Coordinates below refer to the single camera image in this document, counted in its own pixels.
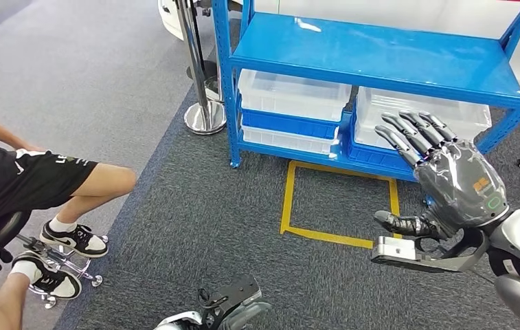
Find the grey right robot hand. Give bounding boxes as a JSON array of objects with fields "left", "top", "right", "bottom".
[{"left": 373, "top": 110, "right": 511, "bottom": 241}]

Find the blue plastic bin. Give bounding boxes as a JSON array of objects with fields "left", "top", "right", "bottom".
[
  {"left": 348, "top": 113, "right": 418, "bottom": 173},
  {"left": 240, "top": 107, "right": 340, "bottom": 141}
]

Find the clear plastic bin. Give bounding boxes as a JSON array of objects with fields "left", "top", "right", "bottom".
[
  {"left": 354, "top": 86, "right": 493, "bottom": 151},
  {"left": 238, "top": 69, "right": 352, "bottom": 122},
  {"left": 241, "top": 124, "right": 339, "bottom": 156}
]

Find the white car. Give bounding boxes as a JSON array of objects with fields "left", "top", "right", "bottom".
[{"left": 157, "top": 0, "right": 520, "bottom": 108}]

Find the chrome wheeled stool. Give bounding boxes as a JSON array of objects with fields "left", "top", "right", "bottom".
[{"left": 0, "top": 211, "right": 109, "bottom": 311}]

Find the seated person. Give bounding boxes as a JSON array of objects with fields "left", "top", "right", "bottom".
[{"left": 0, "top": 105, "right": 137, "bottom": 330}]

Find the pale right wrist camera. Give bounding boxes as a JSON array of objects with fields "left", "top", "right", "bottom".
[{"left": 371, "top": 236, "right": 418, "bottom": 265}]

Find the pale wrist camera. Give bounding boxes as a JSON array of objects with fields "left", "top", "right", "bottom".
[
  {"left": 239, "top": 291, "right": 263, "bottom": 307},
  {"left": 371, "top": 236, "right": 418, "bottom": 265}
]

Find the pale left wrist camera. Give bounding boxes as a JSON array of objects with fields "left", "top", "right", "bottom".
[{"left": 239, "top": 291, "right": 263, "bottom": 307}]

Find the chrome stanchion post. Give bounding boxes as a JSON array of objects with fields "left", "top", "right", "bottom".
[
  {"left": 185, "top": 0, "right": 224, "bottom": 103},
  {"left": 175, "top": 0, "right": 228, "bottom": 135}
]

